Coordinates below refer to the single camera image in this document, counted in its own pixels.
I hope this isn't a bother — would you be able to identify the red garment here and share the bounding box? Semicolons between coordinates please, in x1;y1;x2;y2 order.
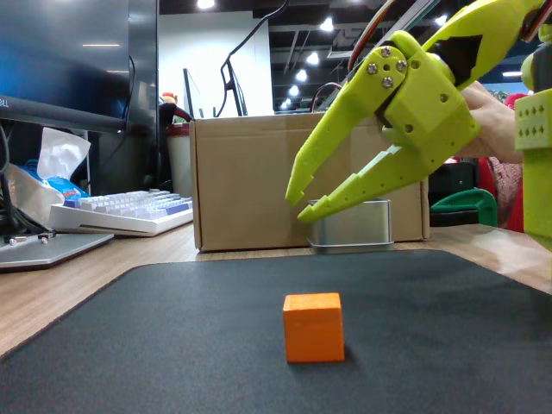
477;91;528;234

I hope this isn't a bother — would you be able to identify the black cable bundle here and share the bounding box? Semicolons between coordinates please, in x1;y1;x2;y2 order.
0;122;29;236

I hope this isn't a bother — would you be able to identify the black hanging cable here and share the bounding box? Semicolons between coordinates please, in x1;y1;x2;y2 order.
218;0;291;118

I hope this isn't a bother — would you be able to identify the thin red wire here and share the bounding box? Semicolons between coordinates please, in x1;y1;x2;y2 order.
309;81;345;114

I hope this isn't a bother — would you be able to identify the blue plastic packet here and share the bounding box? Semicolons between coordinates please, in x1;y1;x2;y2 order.
45;175;91;209

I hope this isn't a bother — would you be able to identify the white bin with red rim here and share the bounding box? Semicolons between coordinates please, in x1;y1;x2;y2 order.
165;122;194;199

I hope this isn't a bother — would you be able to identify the white red servo cable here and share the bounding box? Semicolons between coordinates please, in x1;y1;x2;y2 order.
347;0;398;72

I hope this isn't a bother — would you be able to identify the cardboard box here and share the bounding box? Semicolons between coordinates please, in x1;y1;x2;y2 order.
189;112;431;254

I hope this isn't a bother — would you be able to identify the black mat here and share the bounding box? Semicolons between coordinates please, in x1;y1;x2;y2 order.
0;249;552;414

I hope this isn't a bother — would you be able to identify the white keyboard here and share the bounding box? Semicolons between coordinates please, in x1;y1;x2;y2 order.
47;189;195;238

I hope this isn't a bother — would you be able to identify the green plastic object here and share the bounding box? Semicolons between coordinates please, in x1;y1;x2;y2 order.
430;187;499;229

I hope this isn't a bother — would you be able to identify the square metal tin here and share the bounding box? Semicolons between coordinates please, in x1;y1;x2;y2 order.
306;197;395;254

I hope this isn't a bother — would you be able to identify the white plastic tissue pack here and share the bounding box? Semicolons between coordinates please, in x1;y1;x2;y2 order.
6;126;92;226

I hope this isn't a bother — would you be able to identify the person's forearm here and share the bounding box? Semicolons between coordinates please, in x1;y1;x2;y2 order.
455;80;525;165

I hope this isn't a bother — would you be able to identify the orange object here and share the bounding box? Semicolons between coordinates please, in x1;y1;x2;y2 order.
282;292;347;364

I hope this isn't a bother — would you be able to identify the silver monitor stand base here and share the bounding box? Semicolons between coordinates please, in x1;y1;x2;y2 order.
0;231;116;273

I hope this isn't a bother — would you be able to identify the black computer monitor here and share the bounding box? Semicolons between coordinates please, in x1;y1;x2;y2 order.
0;0;159;134

